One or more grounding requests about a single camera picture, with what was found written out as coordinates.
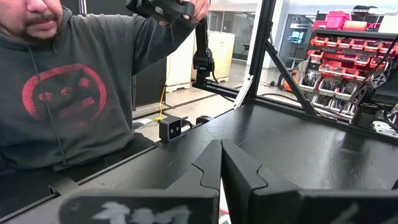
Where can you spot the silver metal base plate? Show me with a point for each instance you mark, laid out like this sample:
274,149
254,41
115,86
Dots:
385,129

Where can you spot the pink plastic box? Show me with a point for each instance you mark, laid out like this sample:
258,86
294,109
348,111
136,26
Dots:
337,20

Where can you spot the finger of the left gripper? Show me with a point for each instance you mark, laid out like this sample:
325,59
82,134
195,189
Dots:
374,81

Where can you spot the person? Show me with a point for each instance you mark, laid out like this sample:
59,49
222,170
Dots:
77,62

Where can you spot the small black camera box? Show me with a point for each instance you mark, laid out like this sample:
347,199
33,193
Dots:
171,129

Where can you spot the white bracket plate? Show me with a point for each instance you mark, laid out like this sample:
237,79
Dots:
244,91

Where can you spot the person's hand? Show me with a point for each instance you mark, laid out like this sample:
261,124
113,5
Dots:
200,9

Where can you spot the orange device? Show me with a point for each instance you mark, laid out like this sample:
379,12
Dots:
287,84

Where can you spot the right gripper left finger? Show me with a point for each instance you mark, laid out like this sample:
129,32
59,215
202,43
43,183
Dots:
155,205

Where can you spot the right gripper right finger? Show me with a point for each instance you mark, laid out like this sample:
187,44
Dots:
280,205

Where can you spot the storage rack with red bins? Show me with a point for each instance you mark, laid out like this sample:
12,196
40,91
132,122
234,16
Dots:
342,42

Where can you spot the cream wooden crate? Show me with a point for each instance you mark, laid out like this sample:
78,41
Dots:
222,53

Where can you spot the black aluminium frame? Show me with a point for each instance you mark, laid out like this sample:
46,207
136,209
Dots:
264,46

